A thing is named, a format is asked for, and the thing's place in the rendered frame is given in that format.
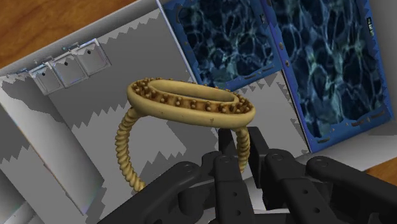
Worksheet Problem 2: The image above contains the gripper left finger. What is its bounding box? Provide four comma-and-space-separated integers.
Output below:
97, 128, 256, 224

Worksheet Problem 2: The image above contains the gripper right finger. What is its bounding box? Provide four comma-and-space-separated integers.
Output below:
247, 126, 397, 224

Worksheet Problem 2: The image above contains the gold beaded ring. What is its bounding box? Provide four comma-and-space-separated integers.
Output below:
115, 77, 256, 193

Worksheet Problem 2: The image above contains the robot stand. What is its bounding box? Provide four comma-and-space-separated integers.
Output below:
161, 0, 395, 155

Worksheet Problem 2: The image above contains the grey three-square panel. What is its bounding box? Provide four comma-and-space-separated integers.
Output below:
6, 38, 113, 96

